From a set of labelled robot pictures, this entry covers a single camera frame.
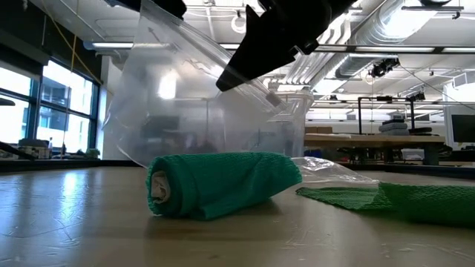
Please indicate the teal bandage roll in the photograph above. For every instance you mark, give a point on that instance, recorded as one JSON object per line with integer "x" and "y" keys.
{"x": 222, "y": 181}

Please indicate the stack of grey boxes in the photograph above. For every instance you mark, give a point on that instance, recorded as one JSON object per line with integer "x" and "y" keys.
{"x": 393, "y": 128}

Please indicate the black stand frame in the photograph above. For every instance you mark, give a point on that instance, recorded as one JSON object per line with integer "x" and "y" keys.
{"x": 386, "y": 98}

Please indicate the black ceiling camera cluster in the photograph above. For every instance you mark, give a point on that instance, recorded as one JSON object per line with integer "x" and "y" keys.
{"x": 384, "y": 66}

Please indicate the wooden workbench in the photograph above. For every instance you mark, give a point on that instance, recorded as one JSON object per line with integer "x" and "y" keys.
{"x": 371, "y": 140}

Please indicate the computer monitor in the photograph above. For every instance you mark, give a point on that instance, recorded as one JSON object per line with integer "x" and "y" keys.
{"x": 462, "y": 128}

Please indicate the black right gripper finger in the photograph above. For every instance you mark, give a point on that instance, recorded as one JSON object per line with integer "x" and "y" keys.
{"x": 256, "y": 55}

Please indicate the clear plastic container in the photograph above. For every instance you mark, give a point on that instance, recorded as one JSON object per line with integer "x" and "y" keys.
{"x": 306, "y": 130}

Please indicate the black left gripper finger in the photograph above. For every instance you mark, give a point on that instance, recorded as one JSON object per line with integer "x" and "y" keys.
{"x": 148, "y": 5}

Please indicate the silver ventilation duct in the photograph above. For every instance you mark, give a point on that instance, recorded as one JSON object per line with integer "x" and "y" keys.
{"x": 375, "y": 26}

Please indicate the green bandage strip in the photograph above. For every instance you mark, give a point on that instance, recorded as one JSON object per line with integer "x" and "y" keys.
{"x": 426, "y": 204}

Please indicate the clear plastic bag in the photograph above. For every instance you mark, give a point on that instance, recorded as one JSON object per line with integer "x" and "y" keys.
{"x": 334, "y": 172}
{"x": 167, "y": 111}

